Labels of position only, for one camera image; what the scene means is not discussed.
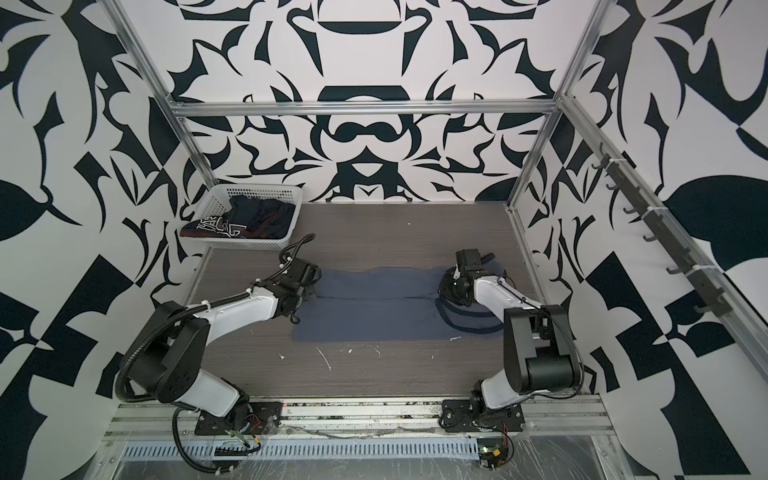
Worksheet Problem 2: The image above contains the blue grey tank top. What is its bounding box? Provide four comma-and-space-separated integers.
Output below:
292, 267, 503, 342

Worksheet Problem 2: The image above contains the black printed tank top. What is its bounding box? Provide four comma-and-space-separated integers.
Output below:
180, 195, 296, 240

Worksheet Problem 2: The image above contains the white plastic laundry basket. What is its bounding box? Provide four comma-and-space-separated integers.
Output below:
179, 184, 303, 251

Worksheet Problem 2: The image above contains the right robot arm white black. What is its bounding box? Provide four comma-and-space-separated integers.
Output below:
435, 249, 584, 432

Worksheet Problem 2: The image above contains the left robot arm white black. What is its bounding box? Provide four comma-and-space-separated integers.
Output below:
114, 259, 321, 422

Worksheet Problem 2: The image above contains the small electronics board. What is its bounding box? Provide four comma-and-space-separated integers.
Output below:
477, 437, 514, 470

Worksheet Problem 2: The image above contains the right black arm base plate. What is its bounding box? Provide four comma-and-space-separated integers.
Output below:
438, 399, 525, 433

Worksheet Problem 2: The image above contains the white slotted cable duct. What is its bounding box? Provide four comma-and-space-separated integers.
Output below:
119, 437, 481, 462

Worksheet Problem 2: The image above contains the black left base cable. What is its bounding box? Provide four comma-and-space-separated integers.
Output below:
171, 407, 262, 475

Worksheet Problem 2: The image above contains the aluminium frame crossbar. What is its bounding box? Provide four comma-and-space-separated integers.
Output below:
170, 99, 556, 118

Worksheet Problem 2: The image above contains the black wall hook rack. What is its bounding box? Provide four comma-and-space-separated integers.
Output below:
594, 143, 735, 317

